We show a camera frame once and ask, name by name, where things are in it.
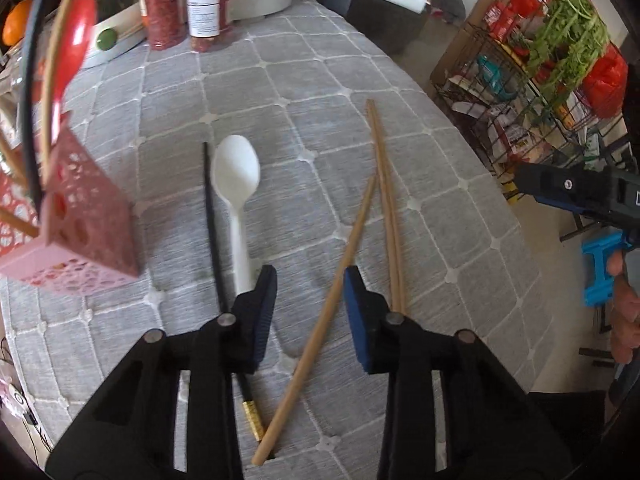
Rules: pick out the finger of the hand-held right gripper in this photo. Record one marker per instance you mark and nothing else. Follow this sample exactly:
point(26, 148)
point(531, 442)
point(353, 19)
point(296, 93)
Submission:
point(550, 182)

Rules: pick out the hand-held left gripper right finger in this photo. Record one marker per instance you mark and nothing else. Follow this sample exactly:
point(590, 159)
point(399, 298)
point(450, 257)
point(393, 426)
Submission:
point(357, 320)

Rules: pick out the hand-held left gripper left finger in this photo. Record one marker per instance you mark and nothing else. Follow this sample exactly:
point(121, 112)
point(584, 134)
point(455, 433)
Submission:
point(264, 310)

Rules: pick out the black chopstick with gold band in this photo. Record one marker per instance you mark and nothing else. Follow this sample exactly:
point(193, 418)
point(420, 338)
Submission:
point(27, 85)
point(214, 235)

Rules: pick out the white plastic spoon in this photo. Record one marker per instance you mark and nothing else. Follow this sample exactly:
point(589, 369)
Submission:
point(235, 170)

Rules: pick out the pink perforated utensil holder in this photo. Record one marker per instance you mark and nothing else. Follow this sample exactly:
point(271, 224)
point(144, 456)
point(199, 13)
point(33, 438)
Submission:
point(85, 220)

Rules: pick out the red plastic spoon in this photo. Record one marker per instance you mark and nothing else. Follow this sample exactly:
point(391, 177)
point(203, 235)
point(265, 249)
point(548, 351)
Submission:
point(75, 30)

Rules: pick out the person's right hand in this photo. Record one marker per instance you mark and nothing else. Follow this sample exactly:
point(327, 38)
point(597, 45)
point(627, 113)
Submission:
point(627, 320)

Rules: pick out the large red plastic bag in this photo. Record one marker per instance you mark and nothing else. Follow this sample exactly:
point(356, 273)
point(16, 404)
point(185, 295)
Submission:
point(605, 82)

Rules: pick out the bunch of leafy greens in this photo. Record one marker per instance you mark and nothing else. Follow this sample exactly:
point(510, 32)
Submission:
point(570, 35)

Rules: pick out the labelled jar of red dates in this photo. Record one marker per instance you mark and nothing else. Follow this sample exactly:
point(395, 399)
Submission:
point(210, 15)

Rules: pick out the white ceramic dish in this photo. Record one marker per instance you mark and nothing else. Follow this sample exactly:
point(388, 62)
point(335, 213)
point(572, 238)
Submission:
point(125, 35)

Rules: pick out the green lime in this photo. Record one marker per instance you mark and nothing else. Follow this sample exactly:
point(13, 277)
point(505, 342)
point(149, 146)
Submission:
point(106, 39)

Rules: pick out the tall jar of goji berries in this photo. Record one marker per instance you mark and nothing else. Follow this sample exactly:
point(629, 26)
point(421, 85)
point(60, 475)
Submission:
point(161, 10)

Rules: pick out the dark green squash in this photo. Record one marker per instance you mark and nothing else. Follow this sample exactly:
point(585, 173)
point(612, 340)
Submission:
point(114, 2)

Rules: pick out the orange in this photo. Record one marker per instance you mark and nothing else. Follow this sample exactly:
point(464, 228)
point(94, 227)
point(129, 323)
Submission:
point(16, 22)

